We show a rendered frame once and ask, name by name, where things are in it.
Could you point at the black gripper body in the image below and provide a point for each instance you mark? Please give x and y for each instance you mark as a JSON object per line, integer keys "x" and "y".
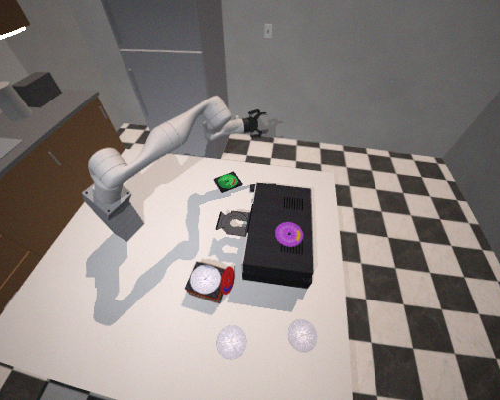
{"x": 247, "y": 122}

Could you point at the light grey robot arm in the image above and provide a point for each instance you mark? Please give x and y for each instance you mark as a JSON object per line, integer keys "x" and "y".
{"x": 113, "y": 171}

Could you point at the red cd with blue mark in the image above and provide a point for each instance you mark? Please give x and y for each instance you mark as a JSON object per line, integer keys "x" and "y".
{"x": 226, "y": 287}

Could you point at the pink cd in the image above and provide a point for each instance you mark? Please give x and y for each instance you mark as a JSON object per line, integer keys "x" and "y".
{"x": 289, "y": 240}

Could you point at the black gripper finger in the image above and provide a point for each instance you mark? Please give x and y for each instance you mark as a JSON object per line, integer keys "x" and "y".
{"x": 258, "y": 113}
{"x": 257, "y": 135}

